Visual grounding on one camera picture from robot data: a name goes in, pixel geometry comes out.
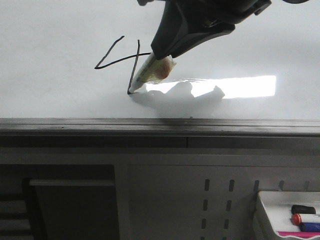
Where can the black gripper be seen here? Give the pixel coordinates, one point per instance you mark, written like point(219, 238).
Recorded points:
point(186, 24)

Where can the white black whiteboard marker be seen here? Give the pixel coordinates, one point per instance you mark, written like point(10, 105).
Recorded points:
point(152, 70)

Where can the white whiteboard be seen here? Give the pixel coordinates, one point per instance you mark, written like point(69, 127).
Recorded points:
point(71, 59)

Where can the white slotted shelf panel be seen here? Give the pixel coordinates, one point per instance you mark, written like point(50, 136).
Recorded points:
point(204, 196)

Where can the white plastic tray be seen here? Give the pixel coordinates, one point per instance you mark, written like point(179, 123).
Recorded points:
point(273, 213)

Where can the dark cabinet unit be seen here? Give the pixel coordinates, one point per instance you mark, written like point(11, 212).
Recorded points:
point(58, 202)

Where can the red capped marker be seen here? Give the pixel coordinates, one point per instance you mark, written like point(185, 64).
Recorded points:
point(299, 218)

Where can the blue capped marker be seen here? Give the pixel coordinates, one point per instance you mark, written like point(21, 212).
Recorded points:
point(310, 227)

